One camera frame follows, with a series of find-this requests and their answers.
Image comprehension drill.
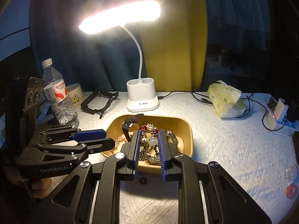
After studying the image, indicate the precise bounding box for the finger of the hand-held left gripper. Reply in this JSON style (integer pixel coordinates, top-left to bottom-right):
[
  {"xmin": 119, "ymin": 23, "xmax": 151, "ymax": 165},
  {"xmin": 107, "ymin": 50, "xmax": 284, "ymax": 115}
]
[
  {"xmin": 37, "ymin": 125, "xmax": 107, "ymax": 145},
  {"xmin": 35, "ymin": 138, "xmax": 116, "ymax": 155}
]

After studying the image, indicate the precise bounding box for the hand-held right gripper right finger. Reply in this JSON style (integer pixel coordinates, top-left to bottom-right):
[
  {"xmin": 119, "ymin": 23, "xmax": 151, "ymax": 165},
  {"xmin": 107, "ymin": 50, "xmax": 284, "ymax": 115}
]
[{"xmin": 158, "ymin": 129, "xmax": 272, "ymax": 224}]

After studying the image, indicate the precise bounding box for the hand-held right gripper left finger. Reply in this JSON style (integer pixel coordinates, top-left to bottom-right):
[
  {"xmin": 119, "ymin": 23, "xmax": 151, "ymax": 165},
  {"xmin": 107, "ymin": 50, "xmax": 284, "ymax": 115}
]
[{"xmin": 22, "ymin": 129, "xmax": 142, "ymax": 224}]

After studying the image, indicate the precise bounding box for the pink bead bracelet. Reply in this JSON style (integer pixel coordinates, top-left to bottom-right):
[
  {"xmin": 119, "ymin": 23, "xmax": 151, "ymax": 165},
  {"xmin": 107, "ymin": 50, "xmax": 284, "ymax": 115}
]
[{"xmin": 109, "ymin": 136, "xmax": 129, "ymax": 157}]

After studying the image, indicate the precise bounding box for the silver wristwatch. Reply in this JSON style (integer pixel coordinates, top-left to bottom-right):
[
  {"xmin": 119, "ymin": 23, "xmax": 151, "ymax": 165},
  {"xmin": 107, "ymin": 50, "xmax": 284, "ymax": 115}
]
[{"xmin": 165, "ymin": 129, "xmax": 180, "ymax": 145}]

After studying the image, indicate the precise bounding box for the red bead bracelet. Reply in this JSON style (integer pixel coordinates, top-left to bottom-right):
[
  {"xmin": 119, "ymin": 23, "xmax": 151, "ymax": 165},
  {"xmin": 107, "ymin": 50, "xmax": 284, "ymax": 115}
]
[{"xmin": 139, "ymin": 124, "xmax": 162, "ymax": 166}]

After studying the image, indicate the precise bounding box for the yellow storage box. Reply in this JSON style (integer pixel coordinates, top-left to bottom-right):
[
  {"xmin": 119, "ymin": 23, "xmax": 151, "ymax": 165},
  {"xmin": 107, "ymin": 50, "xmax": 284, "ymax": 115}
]
[{"xmin": 100, "ymin": 114, "xmax": 194, "ymax": 166}]

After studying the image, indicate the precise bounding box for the black smartwatch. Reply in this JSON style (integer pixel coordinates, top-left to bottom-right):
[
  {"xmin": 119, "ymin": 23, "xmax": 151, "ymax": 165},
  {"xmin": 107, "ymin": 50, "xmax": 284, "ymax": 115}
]
[{"xmin": 122, "ymin": 113, "xmax": 144, "ymax": 140}]

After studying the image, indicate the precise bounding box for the person's left hand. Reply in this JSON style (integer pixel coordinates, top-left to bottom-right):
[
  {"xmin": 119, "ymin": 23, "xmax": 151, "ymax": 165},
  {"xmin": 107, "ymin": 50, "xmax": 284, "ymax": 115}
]
[{"xmin": 6, "ymin": 170, "xmax": 59, "ymax": 199}]

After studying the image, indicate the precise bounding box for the black folding stand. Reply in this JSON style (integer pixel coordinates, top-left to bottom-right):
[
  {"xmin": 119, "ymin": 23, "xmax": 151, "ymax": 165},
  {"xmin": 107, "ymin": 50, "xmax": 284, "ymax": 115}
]
[{"xmin": 81, "ymin": 90, "xmax": 118, "ymax": 119}]

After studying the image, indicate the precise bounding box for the cream cartoon mug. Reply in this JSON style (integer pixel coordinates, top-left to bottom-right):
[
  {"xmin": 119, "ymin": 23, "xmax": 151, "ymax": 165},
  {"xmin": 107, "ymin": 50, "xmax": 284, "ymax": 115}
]
[{"xmin": 66, "ymin": 83, "xmax": 83, "ymax": 110}]

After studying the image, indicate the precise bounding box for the clear plastic water bottle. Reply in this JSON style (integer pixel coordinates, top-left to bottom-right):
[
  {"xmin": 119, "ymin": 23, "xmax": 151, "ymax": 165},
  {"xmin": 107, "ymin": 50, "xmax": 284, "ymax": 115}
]
[{"xmin": 41, "ymin": 58, "xmax": 80, "ymax": 128}]

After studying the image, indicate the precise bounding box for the white desk lamp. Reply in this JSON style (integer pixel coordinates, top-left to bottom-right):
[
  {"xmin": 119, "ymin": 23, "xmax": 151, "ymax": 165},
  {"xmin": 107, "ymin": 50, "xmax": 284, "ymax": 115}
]
[{"xmin": 78, "ymin": 0, "xmax": 162, "ymax": 112}]

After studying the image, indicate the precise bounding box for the white textured tablecloth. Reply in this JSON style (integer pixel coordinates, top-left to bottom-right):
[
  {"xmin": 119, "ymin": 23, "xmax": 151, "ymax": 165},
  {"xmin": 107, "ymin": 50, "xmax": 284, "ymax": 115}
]
[{"xmin": 0, "ymin": 90, "xmax": 299, "ymax": 224}]

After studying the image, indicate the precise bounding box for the yellow tissue pack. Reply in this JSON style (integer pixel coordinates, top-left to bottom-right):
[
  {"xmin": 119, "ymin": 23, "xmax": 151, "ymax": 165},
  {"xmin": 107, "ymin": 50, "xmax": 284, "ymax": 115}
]
[{"xmin": 207, "ymin": 80, "xmax": 247, "ymax": 119}]

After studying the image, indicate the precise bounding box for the yellow curtain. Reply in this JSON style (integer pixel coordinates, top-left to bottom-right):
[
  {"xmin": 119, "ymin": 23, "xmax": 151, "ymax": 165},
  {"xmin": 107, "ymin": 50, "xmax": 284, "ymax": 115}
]
[{"xmin": 140, "ymin": 0, "xmax": 208, "ymax": 91}]

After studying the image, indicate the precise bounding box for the teal curtain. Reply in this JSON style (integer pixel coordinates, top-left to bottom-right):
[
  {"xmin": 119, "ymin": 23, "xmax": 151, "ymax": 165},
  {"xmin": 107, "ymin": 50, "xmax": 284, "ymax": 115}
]
[{"xmin": 29, "ymin": 0, "xmax": 143, "ymax": 92}]

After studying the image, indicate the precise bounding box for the white charger on power strip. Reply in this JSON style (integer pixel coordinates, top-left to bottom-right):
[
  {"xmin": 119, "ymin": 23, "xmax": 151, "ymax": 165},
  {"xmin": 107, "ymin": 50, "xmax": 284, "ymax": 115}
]
[{"xmin": 263, "ymin": 112, "xmax": 299, "ymax": 136}]

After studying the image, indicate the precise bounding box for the white tube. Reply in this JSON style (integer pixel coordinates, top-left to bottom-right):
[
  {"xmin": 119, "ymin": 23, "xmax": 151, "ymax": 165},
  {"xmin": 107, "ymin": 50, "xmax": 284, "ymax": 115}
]
[{"xmin": 286, "ymin": 167, "xmax": 299, "ymax": 185}]

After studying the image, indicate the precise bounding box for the red round tape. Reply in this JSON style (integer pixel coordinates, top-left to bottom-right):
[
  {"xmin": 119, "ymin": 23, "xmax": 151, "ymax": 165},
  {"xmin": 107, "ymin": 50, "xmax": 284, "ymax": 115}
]
[{"xmin": 286, "ymin": 184, "xmax": 299, "ymax": 200}]

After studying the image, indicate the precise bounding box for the black power adapter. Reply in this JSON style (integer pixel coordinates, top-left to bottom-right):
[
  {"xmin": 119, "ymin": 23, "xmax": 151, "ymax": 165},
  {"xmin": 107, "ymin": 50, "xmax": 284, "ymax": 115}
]
[{"xmin": 287, "ymin": 100, "xmax": 299, "ymax": 122}]

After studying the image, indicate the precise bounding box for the black cable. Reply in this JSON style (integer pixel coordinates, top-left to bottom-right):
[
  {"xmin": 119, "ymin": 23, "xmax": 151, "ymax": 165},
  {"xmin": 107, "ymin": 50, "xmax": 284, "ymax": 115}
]
[
  {"xmin": 192, "ymin": 91, "xmax": 269, "ymax": 126},
  {"xmin": 158, "ymin": 91, "xmax": 194, "ymax": 99}
]

